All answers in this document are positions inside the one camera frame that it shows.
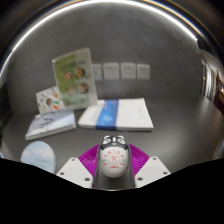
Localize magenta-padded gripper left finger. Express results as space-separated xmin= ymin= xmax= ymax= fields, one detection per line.
xmin=55 ymin=143 xmax=101 ymax=189

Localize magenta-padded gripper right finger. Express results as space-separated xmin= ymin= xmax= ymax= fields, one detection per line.
xmin=128 ymin=143 xmax=172 ymax=189

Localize white panda-print computer mouse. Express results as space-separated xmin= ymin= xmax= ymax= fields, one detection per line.
xmin=93 ymin=134 xmax=135 ymax=191

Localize round light blue mouse pad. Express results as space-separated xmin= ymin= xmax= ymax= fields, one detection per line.
xmin=20 ymin=140 xmax=57 ymax=175

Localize grey-white flat book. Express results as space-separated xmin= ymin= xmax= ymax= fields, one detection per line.
xmin=24 ymin=110 xmax=77 ymax=141

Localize white book with blue band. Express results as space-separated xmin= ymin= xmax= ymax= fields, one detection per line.
xmin=77 ymin=97 xmax=155 ymax=132

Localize small white illustrated card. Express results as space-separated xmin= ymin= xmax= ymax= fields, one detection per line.
xmin=35 ymin=85 xmax=66 ymax=115

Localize upright green picture book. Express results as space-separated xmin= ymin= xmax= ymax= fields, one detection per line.
xmin=51 ymin=47 xmax=99 ymax=111

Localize white wall socket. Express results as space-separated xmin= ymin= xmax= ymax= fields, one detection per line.
xmin=120 ymin=62 xmax=137 ymax=80
xmin=102 ymin=62 xmax=120 ymax=81
xmin=91 ymin=63 xmax=103 ymax=82
xmin=136 ymin=63 xmax=151 ymax=81

